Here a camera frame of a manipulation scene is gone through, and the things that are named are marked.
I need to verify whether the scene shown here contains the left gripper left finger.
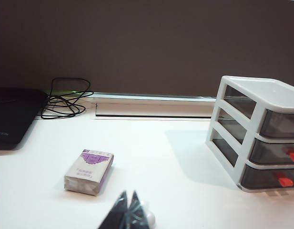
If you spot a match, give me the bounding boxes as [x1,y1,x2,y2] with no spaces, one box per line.
[99,190,129,229]

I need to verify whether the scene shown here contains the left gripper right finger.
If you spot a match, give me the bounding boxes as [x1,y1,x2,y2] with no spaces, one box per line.
[126,190,152,229]

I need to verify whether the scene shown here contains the clear plastic storage box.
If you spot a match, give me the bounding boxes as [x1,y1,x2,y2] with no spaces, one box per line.
[217,107,294,165]

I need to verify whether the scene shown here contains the white earbuds case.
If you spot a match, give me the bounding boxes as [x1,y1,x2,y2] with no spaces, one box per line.
[145,208,158,229]

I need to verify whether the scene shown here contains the purple and white tissue pack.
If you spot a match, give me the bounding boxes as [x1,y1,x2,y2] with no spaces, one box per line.
[64,149,114,197]

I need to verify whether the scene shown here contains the black device base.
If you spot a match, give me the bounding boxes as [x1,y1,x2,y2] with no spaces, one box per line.
[0,87,50,151]

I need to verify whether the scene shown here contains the brown desk partition panel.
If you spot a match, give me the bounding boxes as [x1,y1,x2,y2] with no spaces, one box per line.
[0,0,294,98]

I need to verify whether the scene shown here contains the thin black tangled cable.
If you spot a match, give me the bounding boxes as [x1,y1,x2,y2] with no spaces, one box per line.
[41,77,94,119]

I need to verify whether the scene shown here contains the smoky drawer with orange handle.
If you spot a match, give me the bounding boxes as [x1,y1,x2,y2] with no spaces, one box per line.
[211,128,294,189]
[223,85,294,139]

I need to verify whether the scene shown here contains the white plastic drawer cabinet frame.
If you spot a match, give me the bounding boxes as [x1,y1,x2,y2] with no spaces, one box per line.
[205,75,294,193]

